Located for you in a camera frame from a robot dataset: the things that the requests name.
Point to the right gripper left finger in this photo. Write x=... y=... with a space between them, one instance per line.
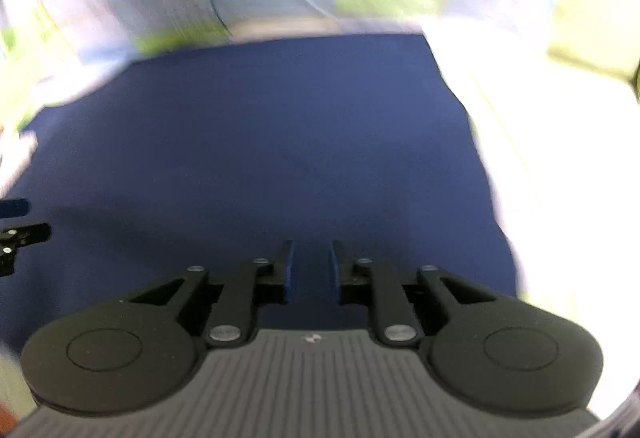
x=262 y=281

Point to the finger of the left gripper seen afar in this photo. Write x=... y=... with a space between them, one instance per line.
x=13 y=239

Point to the navy blue sleeveless shirt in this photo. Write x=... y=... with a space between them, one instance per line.
x=212 y=157

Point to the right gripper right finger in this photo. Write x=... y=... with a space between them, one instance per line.
x=363 y=281

